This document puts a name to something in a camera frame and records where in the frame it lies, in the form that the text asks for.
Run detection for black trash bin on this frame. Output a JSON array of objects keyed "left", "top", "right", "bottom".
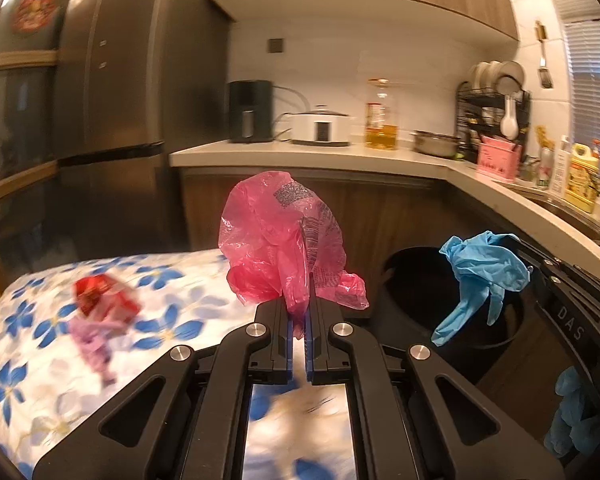
[{"left": 375, "top": 246, "right": 536, "bottom": 386}]

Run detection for black dish rack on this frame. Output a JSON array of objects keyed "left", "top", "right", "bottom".
[{"left": 455, "top": 80, "right": 531, "bottom": 161}]

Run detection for wooden glass door cabinet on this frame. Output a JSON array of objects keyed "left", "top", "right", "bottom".
[{"left": 0, "top": 0, "right": 88, "bottom": 271}]

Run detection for blue floral tablecloth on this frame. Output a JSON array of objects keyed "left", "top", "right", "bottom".
[{"left": 0, "top": 249, "right": 301, "bottom": 480}]

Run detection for pink crumpled wrapper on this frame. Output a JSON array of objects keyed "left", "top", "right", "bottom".
[{"left": 69, "top": 317, "right": 126, "bottom": 387}]

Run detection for white rice spoon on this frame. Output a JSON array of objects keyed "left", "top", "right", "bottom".
[{"left": 500, "top": 95, "right": 520, "bottom": 140}]

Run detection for kitchen counter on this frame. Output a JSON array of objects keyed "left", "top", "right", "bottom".
[{"left": 169, "top": 139, "right": 600, "bottom": 411}]

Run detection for grey power cable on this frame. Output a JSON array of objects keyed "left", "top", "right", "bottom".
[{"left": 272, "top": 85, "right": 306, "bottom": 141}]

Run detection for cooking oil bottle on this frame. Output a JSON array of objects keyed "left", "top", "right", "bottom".
[{"left": 364, "top": 78, "right": 398, "bottom": 152}]

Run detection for person's right hand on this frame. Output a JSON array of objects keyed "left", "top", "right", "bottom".
[{"left": 544, "top": 365, "right": 600, "bottom": 457}]

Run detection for white slow cooker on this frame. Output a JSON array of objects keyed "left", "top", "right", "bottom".
[{"left": 286, "top": 105, "right": 356, "bottom": 147}]

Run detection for blue glove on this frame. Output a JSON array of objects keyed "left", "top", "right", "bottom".
[{"left": 431, "top": 231, "right": 531, "bottom": 346}]

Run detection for white bowl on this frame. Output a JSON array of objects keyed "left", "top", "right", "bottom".
[{"left": 495, "top": 60, "right": 526, "bottom": 92}]

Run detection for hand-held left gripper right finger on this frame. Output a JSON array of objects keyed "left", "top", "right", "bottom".
[{"left": 305, "top": 300, "right": 566, "bottom": 480}]

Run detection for floral printed can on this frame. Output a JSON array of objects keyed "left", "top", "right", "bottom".
[{"left": 535, "top": 125, "right": 556, "bottom": 188}]

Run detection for pink utensil holder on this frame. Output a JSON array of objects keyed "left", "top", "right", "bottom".
[{"left": 476, "top": 135, "right": 523, "bottom": 181}]

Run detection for white carton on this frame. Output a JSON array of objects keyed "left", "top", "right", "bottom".
[{"left": 550, "top": 135, "right": 572, "bottom": 198}]

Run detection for black air fryer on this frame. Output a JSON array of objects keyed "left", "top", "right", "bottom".
[{"left": 228, "top": 79, "right": 274, "bottom": 143}]

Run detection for steel sink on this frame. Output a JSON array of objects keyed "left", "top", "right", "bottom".
[{"left": 525, "top": 185, "right": 600, "bottom": 243}]

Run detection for red and white snack bag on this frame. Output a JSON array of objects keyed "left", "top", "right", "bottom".
[{"left": 74, "top": 274, "right": 142, "bottom": 333}]

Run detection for white plates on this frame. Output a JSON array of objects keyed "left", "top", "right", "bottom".
[{"left": 467, "top": 61, "right": 501, "bottom": 88}]

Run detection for steel pot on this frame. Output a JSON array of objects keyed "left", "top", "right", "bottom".
[{"left": 411, "top": 130, "right": 463, "bottom": 157}]

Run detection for red paper decoration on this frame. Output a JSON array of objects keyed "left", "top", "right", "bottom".
[{"left": 12, "top": 0, "right": 61, "bottom": 36}]

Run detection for grey refrigerator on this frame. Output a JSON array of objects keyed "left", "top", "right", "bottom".
[{"left": 52, "top": 0, "right": 231, "bottom": 256}]

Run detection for hanging metal spatula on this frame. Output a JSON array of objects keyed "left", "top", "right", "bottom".
[{"left": 535, "top": 21, "right": 553, "bottom": 90}]

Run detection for yellow bottle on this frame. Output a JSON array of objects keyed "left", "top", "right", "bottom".
[{"left": 565, "top": 142, "right": 600, "bottom": 213}]

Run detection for window blind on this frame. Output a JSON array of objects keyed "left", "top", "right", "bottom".
[{"left": 562, "top": 15, "right": 600, "bottom": 171}]

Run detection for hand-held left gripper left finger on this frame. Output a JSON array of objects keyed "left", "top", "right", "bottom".
[{"left": 32, "top": 300, "right": 296, "bottom": 480}]

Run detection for red plastic bag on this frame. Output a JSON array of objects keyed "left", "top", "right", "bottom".
[{"left": 219, "top": 171, "right": 370, "bottom": 323}]

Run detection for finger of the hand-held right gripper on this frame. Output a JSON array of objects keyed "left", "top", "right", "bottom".
[{"left": 500, "top": 232, "right": 561, "bottom": 291}]

